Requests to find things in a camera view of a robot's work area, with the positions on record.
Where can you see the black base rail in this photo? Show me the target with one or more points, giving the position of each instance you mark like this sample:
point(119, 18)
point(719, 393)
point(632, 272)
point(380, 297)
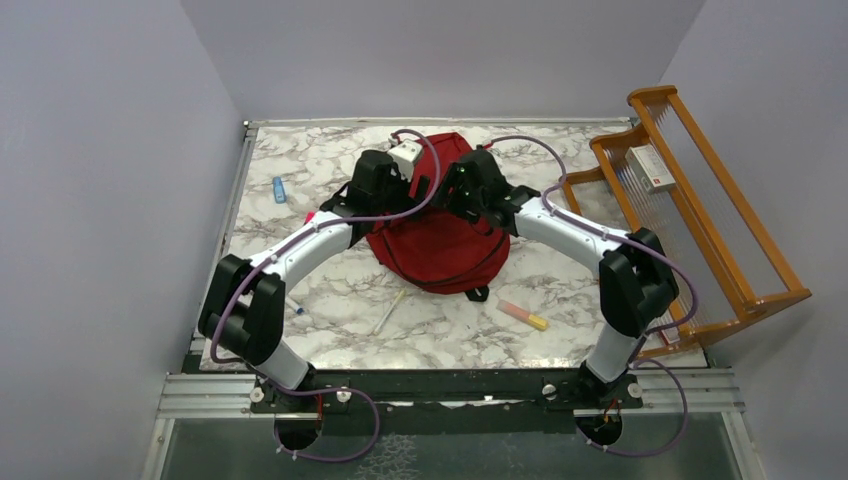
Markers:
point(418, 402)

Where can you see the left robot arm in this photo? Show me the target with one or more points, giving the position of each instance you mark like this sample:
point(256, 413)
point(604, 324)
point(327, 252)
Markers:
point(243, 313)

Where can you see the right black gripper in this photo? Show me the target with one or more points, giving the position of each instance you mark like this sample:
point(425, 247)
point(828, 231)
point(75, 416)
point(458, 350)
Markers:
point(452, 178)

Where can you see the light blue highlighter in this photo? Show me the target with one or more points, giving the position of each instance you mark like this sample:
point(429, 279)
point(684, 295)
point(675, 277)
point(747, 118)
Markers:
point(278, 189)

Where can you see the blue capped pen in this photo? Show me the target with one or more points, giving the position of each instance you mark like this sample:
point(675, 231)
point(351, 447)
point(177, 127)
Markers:
point(297, 308)

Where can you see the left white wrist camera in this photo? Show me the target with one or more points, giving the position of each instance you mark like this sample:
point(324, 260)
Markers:
point(406, 154)

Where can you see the orange wooden rack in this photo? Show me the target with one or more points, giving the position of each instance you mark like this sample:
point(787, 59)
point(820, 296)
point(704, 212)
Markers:
point(652, 106)

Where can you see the red backpack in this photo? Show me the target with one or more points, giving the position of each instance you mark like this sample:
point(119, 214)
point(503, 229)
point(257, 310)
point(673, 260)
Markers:
point(442, 253)

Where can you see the white red small box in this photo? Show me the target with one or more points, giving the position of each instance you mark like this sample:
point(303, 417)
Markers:
point(649, 168)

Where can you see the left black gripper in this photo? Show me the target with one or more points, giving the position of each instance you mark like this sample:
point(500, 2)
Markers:
point(406, 200)

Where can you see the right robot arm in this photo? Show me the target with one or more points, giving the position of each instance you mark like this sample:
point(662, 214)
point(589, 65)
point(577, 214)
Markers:
point(636, 284)

